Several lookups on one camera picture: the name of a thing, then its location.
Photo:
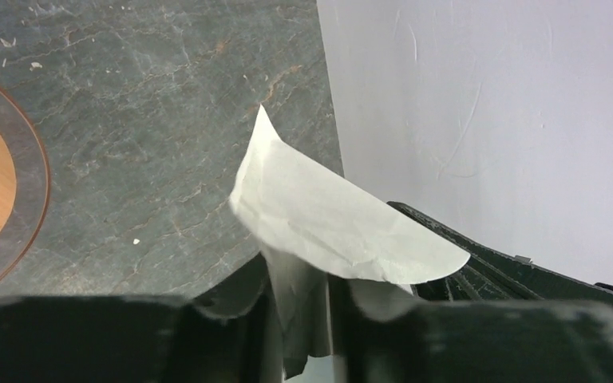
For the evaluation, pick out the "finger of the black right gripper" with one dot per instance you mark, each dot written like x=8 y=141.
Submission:
x=493 y=275

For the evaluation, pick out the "single white coffee filter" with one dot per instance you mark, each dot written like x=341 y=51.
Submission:
x=340 y=263

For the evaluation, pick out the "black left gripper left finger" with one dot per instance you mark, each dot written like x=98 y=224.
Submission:
x=222 y=335

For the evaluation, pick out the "clear pink glass dripper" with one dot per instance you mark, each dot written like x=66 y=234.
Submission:
x=32 y=183

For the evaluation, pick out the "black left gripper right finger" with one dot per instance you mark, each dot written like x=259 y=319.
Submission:
x=470 y=343

